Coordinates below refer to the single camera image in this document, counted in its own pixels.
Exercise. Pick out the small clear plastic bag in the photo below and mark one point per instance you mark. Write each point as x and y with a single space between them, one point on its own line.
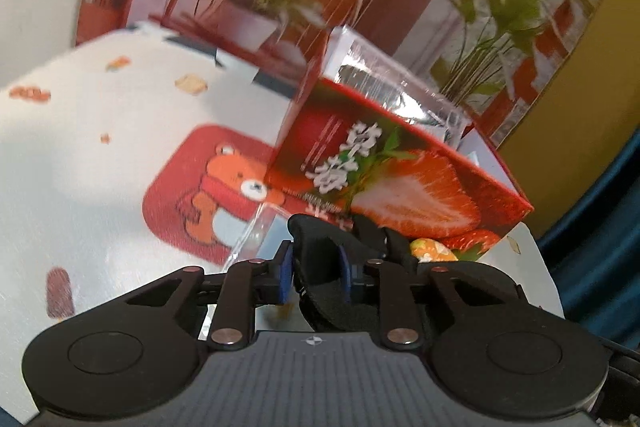
255 232

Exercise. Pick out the orange floral cloth sleeve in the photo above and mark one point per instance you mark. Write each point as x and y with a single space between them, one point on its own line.
432 251

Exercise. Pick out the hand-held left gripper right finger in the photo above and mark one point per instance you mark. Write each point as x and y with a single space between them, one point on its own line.
345 274

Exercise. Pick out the shiny clear plastic packet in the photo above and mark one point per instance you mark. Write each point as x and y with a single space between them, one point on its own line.
400 82

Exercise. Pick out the black fabric mask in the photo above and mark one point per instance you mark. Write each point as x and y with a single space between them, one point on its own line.
317 257

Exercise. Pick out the red strawberry print box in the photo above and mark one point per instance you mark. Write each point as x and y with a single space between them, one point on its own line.
400 167

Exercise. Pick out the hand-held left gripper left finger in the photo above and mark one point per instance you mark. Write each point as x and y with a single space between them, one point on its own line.
284 274

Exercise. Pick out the printed tablecloth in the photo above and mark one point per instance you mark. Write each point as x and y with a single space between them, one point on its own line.
100 147

